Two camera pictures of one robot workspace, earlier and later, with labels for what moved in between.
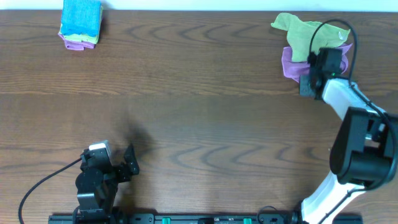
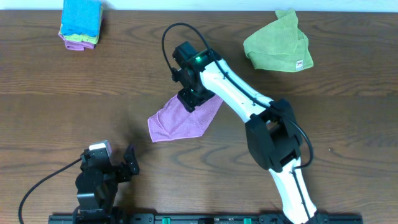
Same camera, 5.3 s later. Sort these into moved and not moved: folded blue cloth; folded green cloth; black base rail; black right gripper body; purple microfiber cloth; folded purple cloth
Moved: purple microfiber cloth; black right gripper body
Not moved: folded green cloth; folded purple cloth; folded blue cloth; black base rail
